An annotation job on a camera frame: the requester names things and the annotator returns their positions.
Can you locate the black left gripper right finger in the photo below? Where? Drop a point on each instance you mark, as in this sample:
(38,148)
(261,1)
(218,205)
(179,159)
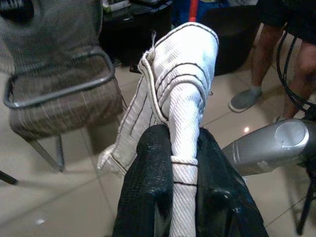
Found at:
(222,197)

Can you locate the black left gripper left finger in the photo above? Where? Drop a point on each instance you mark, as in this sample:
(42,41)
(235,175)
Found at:
(145,185)

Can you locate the cream garment dark stitching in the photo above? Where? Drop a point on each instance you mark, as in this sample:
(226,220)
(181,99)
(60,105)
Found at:
(185,74)

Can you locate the black metal table leg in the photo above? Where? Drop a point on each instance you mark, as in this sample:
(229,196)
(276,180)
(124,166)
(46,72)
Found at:
(306,209)

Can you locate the grey slip-on shoe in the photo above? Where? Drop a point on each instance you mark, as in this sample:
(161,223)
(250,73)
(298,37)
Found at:
(244,100)

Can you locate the person's bare leg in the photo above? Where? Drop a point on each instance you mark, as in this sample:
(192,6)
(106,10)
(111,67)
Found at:
(303,74)
(267,54)

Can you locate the black storage bin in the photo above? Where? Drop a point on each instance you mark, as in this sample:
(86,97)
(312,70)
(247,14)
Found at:
(234,44)

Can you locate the black shorts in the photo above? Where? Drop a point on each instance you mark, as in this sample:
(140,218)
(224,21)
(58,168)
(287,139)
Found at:
(291,14)

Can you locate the grey metal frame chair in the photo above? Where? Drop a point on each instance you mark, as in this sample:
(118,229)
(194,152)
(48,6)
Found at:
(61,111)

